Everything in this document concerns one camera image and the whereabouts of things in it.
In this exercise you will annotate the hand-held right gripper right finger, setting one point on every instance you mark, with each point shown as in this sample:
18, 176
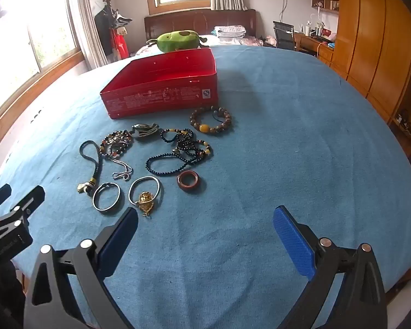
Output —
293, 243

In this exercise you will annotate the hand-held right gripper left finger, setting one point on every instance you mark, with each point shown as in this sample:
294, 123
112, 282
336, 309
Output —
118, 243

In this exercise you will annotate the black bangle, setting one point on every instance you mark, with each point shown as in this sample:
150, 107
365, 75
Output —
107, 209

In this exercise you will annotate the gold pendant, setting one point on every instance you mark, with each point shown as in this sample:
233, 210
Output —
145, 200

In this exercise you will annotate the silver bangle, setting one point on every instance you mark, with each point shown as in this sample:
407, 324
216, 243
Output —
146, 177

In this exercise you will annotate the silver wristwatch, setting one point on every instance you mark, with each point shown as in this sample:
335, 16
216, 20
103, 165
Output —
142, 132

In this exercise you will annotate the red box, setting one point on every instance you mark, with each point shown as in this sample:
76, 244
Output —
157, 99

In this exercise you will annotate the red bag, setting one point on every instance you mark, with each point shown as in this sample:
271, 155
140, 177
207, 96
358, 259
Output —
120, 46

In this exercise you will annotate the coat rack with clothes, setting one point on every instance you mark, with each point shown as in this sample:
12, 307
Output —
104, 31

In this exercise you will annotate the white sheer curtain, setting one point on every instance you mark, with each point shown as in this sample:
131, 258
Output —
87, 20

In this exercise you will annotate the wooden desk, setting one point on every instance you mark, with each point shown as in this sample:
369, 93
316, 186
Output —
311, 43

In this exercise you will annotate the pink plush toy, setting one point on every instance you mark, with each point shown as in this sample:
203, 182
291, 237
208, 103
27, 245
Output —
270, 40

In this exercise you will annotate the pink floral bed sheet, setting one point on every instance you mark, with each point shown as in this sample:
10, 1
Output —
250, 42

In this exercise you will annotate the black office chair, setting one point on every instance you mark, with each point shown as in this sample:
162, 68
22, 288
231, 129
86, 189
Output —
283, 34

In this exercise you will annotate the green avocado plush toy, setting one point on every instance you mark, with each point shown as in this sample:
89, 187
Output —
174, 41

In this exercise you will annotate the folded grey blanket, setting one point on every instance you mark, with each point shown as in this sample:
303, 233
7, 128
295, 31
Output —
230, 31

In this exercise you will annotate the wooden wardrobe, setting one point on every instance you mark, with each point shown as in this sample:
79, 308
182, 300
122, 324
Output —
373, 34

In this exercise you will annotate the dark wooden headboard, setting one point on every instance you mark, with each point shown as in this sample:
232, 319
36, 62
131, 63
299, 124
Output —
198, 20

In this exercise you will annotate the large wooden frame window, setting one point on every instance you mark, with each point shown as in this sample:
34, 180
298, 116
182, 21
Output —
34, 34

